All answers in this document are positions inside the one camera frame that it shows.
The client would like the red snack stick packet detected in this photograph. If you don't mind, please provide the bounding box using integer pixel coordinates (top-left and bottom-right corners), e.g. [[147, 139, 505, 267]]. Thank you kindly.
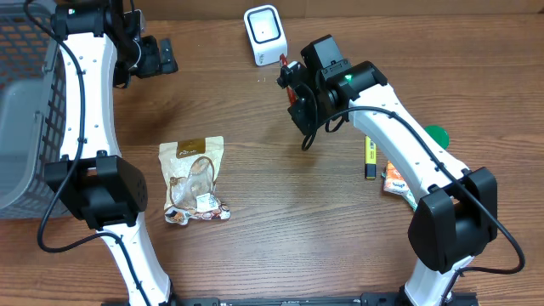
[[277, 54, 296, 105]]

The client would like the yellow highlighter pen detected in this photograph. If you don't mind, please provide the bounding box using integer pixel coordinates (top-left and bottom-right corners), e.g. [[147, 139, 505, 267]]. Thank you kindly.
[[365, 136, 377, 179]]

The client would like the brown cookie snack bag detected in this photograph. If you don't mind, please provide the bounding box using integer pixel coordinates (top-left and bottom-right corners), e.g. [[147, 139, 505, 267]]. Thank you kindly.
[[158, 136, 230, 226]]

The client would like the orange tissue packet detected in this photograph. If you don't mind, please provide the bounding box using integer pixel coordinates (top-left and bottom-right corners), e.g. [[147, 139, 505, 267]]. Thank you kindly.
[[382, 161, 410, 196]]

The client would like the green lid spice jar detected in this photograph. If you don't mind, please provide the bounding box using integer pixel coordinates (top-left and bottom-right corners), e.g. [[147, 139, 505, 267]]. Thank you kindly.
[[424, 125, 450, 150]]

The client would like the teal wet wipes packet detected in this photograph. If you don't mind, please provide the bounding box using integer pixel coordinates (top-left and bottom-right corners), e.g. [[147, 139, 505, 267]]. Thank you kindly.
[[403, 190, 417, 211]]

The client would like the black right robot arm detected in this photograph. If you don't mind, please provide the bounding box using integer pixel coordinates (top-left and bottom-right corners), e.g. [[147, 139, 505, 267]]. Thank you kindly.
[[277, 35, 498, 305]]

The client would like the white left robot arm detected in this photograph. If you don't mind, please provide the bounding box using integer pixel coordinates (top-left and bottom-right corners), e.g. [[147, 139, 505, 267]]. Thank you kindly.
[[44, 0, 178, 305]]

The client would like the white barcode scanner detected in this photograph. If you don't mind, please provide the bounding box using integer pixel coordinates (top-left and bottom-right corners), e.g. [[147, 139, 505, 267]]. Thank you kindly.
[[243, 4, 288, 66]]

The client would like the grey plastic mesh basket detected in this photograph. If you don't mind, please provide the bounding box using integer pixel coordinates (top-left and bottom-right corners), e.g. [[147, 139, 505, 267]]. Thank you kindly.
[[1, 1, 66, 219]]

